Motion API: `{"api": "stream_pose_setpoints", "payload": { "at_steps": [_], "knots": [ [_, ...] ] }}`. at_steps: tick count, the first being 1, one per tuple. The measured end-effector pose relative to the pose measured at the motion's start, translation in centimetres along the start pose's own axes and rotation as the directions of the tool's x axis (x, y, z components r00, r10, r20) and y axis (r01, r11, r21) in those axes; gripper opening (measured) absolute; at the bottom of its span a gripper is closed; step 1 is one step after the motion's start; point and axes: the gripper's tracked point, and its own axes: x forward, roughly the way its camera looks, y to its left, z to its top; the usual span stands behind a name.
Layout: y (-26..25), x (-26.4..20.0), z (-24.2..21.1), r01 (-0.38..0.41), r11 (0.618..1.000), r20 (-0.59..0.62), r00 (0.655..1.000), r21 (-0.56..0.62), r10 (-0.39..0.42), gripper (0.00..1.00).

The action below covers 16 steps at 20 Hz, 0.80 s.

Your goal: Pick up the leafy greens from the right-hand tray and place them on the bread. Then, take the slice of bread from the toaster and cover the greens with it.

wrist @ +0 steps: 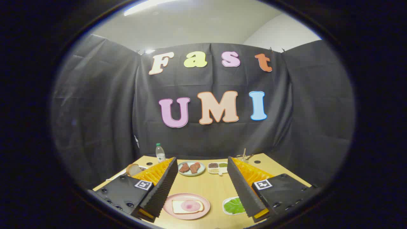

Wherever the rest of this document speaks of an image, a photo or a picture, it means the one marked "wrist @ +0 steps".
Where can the white rounded square plate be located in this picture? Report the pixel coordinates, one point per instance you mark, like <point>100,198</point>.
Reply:
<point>224,206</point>

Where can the pale blue round plate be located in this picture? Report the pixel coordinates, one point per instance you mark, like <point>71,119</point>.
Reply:
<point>190,173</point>

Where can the clear plastic water bottle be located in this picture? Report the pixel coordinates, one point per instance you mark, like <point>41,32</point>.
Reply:
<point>160,154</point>

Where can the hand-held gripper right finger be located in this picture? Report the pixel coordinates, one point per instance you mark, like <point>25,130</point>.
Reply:
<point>241,187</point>

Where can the green lettuce leaf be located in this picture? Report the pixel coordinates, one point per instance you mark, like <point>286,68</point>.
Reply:
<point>233,206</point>

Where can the clear glass container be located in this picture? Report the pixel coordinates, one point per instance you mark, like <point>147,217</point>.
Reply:
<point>242,158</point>

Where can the white bread slice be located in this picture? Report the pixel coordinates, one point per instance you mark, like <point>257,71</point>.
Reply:
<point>177,206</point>

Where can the pink round plate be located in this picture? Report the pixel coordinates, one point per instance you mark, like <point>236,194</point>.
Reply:
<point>186,216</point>

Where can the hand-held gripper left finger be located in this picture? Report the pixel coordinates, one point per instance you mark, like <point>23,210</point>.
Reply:
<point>163,187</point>

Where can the toasted bread slice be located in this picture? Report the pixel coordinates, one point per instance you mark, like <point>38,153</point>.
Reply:
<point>133,169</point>

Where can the white divided tray of beans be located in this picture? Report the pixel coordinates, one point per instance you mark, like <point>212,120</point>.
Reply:
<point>217,170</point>

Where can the cream white toaster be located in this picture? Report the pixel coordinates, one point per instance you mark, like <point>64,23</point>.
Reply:
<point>115,176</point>

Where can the brown meat piece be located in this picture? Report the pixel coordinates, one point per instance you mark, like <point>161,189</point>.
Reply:
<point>183,167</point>
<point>195,167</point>

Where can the black backdrop cloth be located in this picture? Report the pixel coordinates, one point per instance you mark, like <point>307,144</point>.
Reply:
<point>95,111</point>

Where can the pink ham slice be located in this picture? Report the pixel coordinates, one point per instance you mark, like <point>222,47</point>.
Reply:
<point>189,206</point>

